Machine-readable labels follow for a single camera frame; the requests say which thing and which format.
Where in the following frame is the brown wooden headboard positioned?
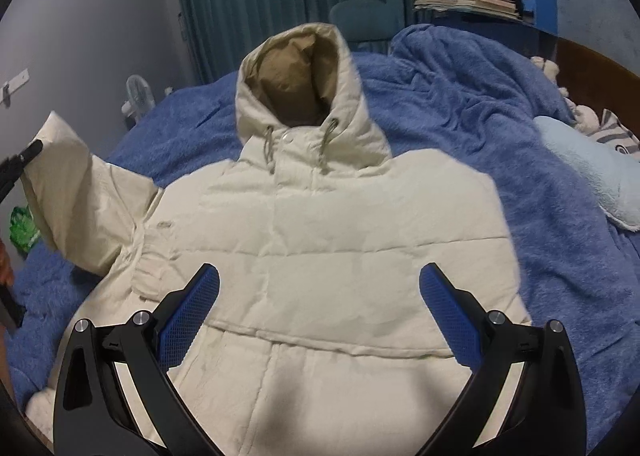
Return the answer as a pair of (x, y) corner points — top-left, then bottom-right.
(555, 35), (640, 142)

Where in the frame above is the light blue pillow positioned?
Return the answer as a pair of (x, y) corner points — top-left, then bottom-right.
(532, 115), (640, 233)

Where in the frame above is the white wall bracket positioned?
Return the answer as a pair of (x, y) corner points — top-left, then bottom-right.
(0, 69), (31, 108)

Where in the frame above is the striped plush toy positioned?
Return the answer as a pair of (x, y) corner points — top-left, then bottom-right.
(586, 109), (640, 159)

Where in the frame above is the blue fleece blanket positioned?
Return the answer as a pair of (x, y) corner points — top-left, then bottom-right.
(7, 24), (640, 456)

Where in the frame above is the white plush toy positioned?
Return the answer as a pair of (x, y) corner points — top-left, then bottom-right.
(530, 55), (571, 98)

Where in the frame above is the green plastic bag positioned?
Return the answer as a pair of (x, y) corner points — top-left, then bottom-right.
(10, 205), (43, 253)

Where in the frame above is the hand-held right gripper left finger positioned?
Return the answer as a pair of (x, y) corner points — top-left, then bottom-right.
(52, 263), (221, 456)

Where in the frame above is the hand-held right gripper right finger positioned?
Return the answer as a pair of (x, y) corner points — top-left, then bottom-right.
(419, 263), (588, 456)

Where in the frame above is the blue bookshelf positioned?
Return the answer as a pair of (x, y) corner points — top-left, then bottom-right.
(517, 0), (559, 35)

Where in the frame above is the teal chair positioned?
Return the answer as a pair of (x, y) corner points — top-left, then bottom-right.
(328, 0), (402, 56)

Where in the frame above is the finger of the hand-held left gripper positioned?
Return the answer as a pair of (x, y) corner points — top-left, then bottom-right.
(0, 138), (45, 203)

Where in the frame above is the person's left hand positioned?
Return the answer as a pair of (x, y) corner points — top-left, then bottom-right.
(0, 241), (14, 284)

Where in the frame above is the small white fan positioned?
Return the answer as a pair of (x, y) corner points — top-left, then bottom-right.
(120, 74), (152, 129)

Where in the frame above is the cream hooded puffer jacket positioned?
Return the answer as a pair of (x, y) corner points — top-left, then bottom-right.
(20, 22), (533, 456)

